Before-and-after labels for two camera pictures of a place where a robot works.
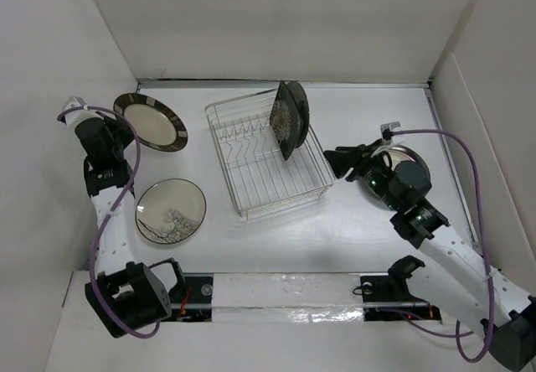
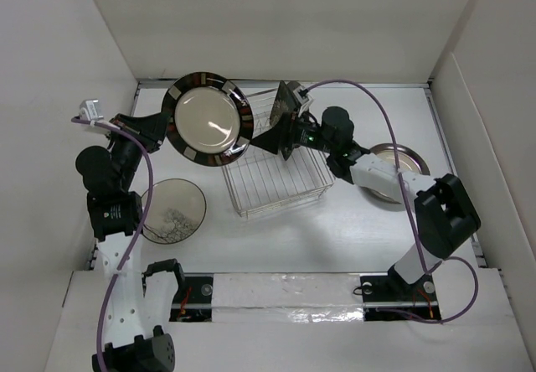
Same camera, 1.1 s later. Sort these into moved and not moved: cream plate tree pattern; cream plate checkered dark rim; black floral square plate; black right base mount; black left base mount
Moved: cream plate checkered dark rim
Not moved: black floral square plate; black left base mount; black right base mount; cream plate tree pattern
